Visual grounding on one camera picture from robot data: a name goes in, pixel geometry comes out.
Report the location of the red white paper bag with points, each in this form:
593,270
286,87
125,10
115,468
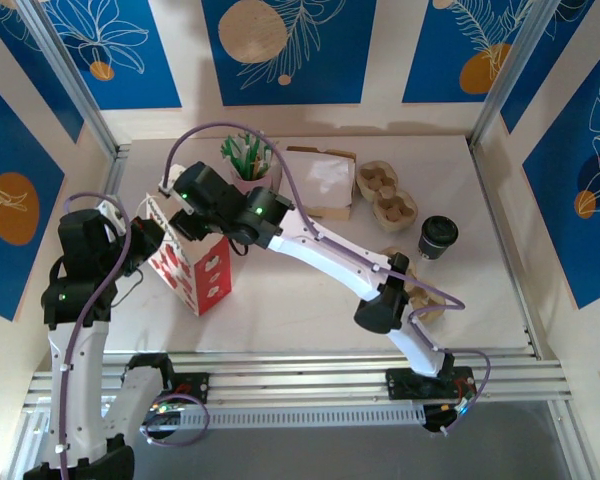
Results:
210,270

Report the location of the pulp cup carrier stack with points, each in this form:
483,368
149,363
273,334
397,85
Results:
390,210

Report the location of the black plastic cup lid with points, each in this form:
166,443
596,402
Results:
441,231

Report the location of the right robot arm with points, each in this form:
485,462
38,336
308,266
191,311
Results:
340,255

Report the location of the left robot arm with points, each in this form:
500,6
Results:
77,380

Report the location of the pink cup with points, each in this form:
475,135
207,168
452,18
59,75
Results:
247,184

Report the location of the white paper napkins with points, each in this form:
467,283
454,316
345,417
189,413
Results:
325,175

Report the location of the cardboard napkin box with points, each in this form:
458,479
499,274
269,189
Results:
340,215

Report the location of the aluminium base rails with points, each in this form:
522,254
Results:
300,380

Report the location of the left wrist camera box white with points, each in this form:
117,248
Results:
111,212

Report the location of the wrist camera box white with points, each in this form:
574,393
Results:
170,182
111,212

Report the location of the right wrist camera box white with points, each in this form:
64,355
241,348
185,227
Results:
170,182

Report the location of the aluminium frame post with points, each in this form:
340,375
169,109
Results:
75,80
506,75

